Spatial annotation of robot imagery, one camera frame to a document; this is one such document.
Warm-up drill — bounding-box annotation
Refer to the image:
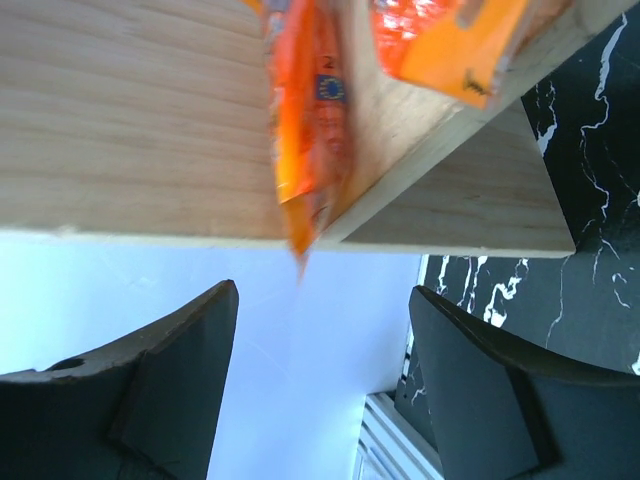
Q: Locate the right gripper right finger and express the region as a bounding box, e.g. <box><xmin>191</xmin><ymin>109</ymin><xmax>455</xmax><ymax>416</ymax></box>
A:
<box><xmin>409</xmin><ymin>286</ymin><xmax>639</xmax><ymax>479</ymax></box>

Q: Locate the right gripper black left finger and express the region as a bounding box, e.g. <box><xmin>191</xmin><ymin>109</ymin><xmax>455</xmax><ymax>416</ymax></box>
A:
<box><xmin>1</xmin><ymin>280</ymin><xmax>238</xmax><ymax>479</ymax></box>

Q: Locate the orange BIC razor pack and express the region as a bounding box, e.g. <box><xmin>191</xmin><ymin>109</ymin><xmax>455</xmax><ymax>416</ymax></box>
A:
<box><xmin>247</xmin><ymin>1</ymin><xmax>354</xmax><ymax>273</ymax></box>
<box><xmin>369</xmin><ymin>0</ymin><xmax>576</xmax><ymax>110</ymax></box>

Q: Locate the wooden two-tier shelf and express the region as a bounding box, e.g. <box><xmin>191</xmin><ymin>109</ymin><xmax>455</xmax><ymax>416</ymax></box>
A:
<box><xmin>1</xmin><ymin>1</ymin><xmax>631</xmax><ymax>258</ymax></box>

